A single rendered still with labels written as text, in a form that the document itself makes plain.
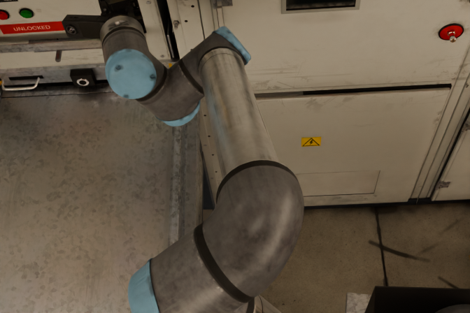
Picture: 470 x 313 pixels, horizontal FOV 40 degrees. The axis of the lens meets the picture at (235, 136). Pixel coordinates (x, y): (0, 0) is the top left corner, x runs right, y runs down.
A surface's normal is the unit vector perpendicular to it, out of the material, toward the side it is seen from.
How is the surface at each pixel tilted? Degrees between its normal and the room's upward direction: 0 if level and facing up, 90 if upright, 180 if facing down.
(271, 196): 23
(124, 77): 70
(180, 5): 90
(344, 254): 0
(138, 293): 31
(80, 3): 90
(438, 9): 90
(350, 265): 0
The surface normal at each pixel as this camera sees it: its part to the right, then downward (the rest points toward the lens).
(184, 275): -0.40, -0.19
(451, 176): 0.02, 0.86
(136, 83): 0.20, 0.61
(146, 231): -0.07, -0.51
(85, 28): -0.26, 0.71
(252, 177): -0.22, -0.74
